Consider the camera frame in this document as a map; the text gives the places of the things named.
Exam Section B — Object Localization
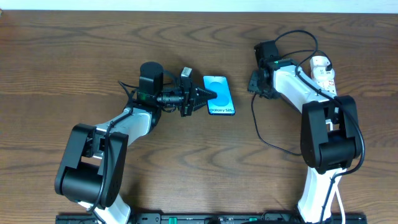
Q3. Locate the blue Galaxy smartphone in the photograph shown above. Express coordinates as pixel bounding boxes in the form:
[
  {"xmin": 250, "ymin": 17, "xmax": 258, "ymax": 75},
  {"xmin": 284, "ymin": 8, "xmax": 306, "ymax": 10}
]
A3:
[{"xmin": 203, "ymin": 76, "xmax": 235, "ymax": 116}]

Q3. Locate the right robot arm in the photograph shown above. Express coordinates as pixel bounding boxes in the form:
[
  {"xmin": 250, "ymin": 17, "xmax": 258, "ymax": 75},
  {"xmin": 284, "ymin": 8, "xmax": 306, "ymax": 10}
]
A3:
[{"xmin": 248, "ymin": 56, "xmax": 365, "ymax": 223}]

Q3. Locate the black charger cable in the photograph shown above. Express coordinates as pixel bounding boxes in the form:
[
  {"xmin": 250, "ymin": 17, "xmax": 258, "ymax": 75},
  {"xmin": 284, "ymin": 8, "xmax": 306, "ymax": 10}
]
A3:
[{"xmin": 250, "ymin": 49, "xmax": 333, "ymax": 157}]

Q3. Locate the white power strip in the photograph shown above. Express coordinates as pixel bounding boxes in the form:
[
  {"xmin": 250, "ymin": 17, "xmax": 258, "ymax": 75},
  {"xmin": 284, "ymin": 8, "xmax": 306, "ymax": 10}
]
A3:
[{"xmin": 310, "ymin": 55, "xmax": 336, "ymax": 95}]

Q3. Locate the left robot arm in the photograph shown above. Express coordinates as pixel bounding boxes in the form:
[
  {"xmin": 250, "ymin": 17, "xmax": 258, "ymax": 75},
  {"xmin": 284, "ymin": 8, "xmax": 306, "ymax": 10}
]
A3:
[{"xmin": 54, "ymin": 74, "xmax": 217, "ymax": 223}]

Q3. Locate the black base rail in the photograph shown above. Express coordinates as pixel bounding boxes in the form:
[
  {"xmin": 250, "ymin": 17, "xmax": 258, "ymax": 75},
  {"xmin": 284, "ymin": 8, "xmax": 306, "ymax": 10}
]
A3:
[{"xmin": 55, "ymin": 211, "xmax": 368, "ymax": 224}]

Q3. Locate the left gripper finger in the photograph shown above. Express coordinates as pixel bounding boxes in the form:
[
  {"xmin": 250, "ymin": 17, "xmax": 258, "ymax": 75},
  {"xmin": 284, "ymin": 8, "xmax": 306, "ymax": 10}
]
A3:
[
  {"xmin": 192, "ymin": 98, "xmax": 210, "ymax": 111},
  {"xmin": 194, "ymin": 87, "xmax": 218, "ymax": 101}
]

